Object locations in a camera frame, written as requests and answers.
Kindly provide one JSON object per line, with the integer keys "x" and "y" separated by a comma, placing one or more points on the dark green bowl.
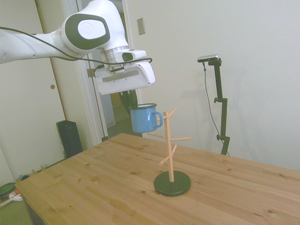
{"x": 7, "y": 191}

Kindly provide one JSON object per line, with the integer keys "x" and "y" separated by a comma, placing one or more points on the blue enamel mug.
{"x": 141, "y": 120}

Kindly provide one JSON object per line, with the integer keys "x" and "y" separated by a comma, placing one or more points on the grey exterior camera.
{"x": 208, "y": 58}

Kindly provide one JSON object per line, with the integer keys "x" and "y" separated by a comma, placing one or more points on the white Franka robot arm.
{"x": 70, "y": 35}

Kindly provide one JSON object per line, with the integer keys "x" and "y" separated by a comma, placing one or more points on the black case on floor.
{"x": 69, "y": 139}

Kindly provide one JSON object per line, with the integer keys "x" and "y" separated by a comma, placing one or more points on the white dustpan brush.
{"x": 15, "y": 197}

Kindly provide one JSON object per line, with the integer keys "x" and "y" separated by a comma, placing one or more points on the brass door hinge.
{"x": 89, "y": 72}

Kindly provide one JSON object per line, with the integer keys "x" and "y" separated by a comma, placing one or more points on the metal wall switch plate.
{"x": 140, "y": 26}

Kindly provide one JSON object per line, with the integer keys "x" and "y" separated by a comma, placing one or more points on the black camera stand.
{"x": 221, "y": 107}

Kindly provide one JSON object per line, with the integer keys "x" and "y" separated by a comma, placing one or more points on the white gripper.
{"x": 126, "y": 78}

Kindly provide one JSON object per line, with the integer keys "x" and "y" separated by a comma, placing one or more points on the wooden mug tree black base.
{"x": 170, "y": 164}

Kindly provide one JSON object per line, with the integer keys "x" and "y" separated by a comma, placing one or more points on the white door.
{"x": 51, "y": 93}

